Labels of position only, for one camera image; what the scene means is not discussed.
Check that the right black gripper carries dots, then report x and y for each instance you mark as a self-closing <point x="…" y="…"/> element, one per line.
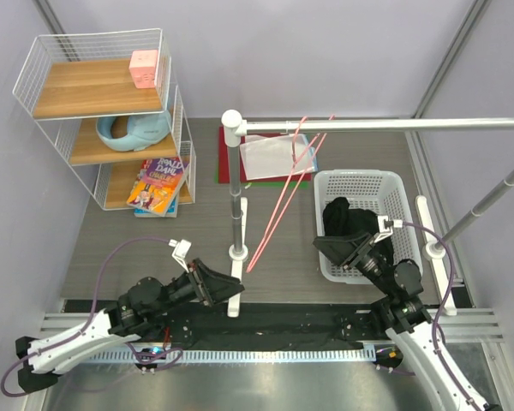
<point x="341" y="248"/>

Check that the white plastic laundry basket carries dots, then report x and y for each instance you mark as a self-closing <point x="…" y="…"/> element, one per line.
<point x="377" y="190"/>

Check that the green paper sheet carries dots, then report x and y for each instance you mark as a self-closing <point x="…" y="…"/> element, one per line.
<point x="274" y="183"/>

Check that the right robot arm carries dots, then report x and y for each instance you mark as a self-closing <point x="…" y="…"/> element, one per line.
<point x="405" y="319"/>

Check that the pink wire hanger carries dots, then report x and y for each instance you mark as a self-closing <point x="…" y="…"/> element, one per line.
<point x="282" y="203"/>

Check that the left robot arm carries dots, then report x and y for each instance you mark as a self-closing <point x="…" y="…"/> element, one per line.
<point x="127" y="320"/>

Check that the Roald Dahl purple book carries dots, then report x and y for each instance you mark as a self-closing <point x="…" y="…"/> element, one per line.
<point x="157" y="184"/>

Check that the white wire shelf rack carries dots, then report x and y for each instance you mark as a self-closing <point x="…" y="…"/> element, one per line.
<point x="69" y="81"/>

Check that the pink cube box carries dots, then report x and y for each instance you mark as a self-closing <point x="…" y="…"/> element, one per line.
<point x="142" y="68"/>

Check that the light blue cap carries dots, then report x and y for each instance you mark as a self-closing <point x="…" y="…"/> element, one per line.
<point x="142" y="131"/>

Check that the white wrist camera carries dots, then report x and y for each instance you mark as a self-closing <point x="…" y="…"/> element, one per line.
<point x="180" y="250"/>
<point x="386" y="228"/>

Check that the clear plastic sleeve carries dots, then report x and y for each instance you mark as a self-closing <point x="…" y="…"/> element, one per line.
<point x="270" y="157"/>

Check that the silver clothes rail frame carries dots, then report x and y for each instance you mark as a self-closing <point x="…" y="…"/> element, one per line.
<point x="236" y="127"/>

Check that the black tank top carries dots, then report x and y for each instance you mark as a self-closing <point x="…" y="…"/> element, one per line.
<point x="339" y="219"/>

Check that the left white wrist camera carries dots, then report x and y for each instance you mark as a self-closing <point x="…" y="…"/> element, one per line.
<point x="180" y="250"/>

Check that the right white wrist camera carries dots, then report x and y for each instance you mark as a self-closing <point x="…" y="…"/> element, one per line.
<point x="386" y="228"/>

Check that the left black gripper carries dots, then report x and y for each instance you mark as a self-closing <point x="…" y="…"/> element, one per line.
<point x="215" y="287"/>

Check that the white slotted cable duct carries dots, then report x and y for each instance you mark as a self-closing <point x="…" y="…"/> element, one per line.
<point x="123" y="355"/>

